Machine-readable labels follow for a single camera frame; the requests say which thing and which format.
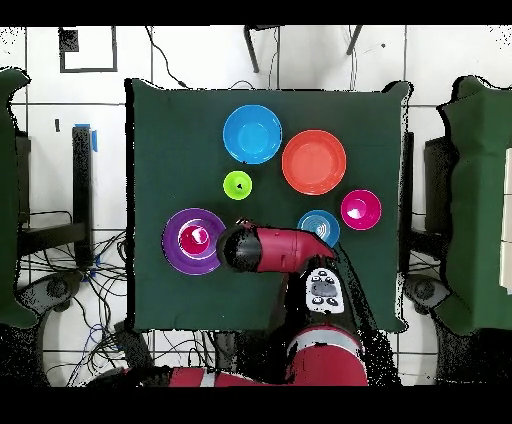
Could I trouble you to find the black floor cable with plug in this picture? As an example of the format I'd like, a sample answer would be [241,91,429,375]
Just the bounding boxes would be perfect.
[144,25,190,90]

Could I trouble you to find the black metal chair legs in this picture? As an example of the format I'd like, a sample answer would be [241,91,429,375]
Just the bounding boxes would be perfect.
[242,24,364,74]

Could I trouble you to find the pink plastic bowl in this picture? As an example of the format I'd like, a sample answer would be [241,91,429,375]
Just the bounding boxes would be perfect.
[340,188,383,232]

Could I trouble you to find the neighbouring green covered table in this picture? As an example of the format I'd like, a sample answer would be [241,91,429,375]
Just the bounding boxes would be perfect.
[0,66,39,330]
[434,75,512,336]

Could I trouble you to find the dark green table cloth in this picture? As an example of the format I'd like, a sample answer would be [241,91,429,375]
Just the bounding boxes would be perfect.
[124,77,413,335]

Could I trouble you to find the red plastic cup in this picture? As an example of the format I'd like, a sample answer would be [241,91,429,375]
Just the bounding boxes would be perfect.
[177,224,212,258]

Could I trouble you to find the orange plastic bowl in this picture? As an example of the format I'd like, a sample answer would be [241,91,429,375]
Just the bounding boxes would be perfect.
[281,128,348,196]

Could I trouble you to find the green plastic cup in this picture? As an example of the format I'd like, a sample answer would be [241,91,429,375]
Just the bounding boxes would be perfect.
[222,170,254,201]

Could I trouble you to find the large light blue bowl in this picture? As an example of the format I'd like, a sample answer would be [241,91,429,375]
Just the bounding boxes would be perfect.
[222,104,284,166]

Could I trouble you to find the purple plastic bowl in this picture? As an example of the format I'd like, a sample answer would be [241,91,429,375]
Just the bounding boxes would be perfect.
[161,206,228,277]

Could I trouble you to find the black power strip box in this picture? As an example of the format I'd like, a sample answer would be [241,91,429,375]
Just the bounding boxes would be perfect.
[113,319,156,371]

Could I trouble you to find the black stand post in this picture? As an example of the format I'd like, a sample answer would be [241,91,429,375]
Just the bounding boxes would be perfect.
[71,125,95,267]

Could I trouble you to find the ribbed light blue bowl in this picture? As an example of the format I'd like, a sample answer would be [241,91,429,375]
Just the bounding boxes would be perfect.
[296,209,341,249]

